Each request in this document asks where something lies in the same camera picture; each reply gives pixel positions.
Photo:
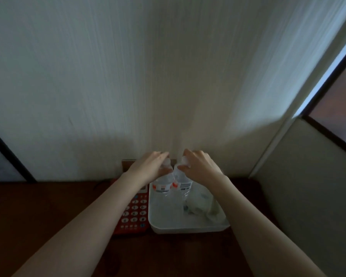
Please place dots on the dark framed panel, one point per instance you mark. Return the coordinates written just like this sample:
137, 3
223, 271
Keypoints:
3, 158

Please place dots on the person's left thumb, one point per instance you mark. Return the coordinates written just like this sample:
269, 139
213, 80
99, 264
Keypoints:
165, 171

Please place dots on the person's left forearm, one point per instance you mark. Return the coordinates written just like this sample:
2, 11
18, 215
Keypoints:
83, 227

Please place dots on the person's right thumb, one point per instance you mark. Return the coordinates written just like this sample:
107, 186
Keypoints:
186, 169

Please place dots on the person's right forearm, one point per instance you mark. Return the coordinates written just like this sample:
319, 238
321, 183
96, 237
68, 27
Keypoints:
259, 230

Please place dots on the person's left hand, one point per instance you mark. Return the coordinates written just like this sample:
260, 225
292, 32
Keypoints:
145, 167

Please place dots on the dark framed window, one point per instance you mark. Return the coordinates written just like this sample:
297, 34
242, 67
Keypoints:
337, 103

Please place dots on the person's right hand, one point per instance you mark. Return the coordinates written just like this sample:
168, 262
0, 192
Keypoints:
203, 168

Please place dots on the clear plastic wrapped item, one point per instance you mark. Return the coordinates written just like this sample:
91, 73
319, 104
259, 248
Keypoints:
201, 203

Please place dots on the red desk telephone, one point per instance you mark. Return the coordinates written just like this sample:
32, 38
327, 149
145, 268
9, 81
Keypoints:
134, 212

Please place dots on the white plastic tray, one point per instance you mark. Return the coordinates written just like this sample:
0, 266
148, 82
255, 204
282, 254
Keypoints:
173, 216

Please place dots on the clear water bottle red label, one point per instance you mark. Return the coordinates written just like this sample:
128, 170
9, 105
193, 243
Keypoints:
163, 181

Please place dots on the clear water bottle grey label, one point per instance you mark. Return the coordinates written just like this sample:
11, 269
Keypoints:
182, 181

